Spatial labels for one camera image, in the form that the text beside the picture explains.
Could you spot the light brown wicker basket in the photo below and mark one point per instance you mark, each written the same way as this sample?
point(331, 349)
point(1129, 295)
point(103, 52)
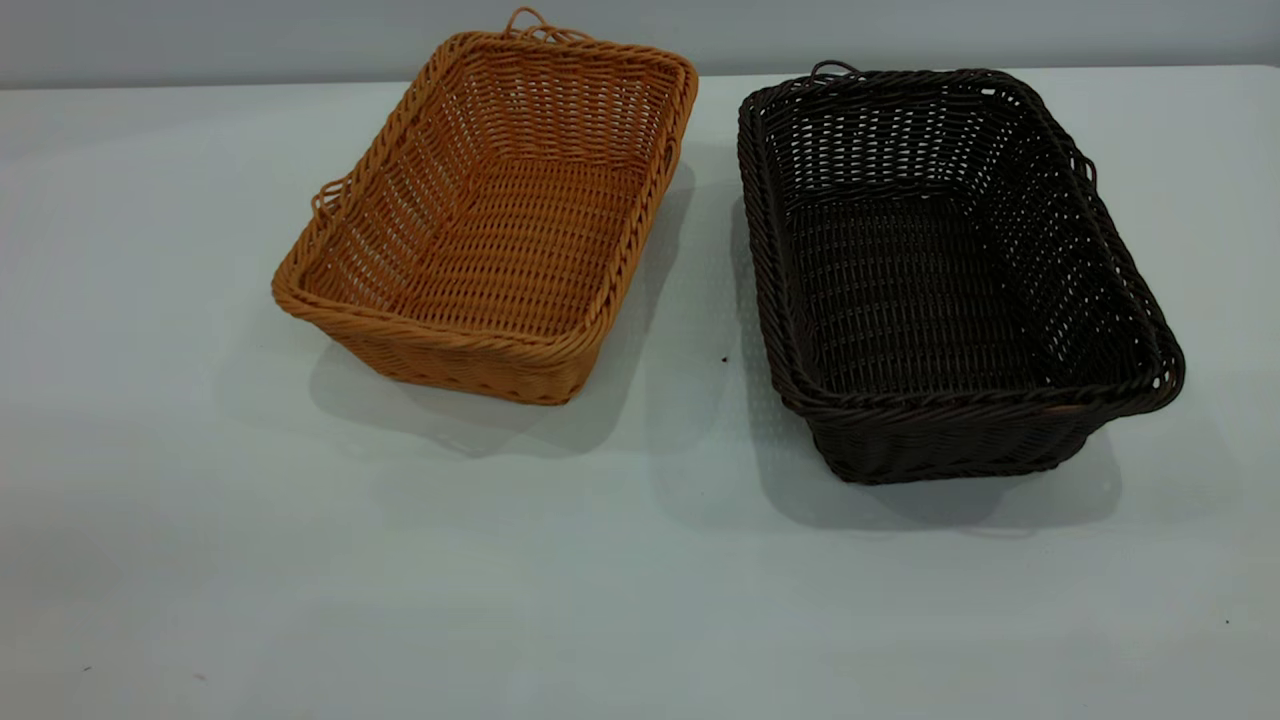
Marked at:
point(520, 250)

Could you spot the dark brown wicker basket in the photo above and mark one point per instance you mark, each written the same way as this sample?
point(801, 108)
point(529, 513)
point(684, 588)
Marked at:
point(920, 290)

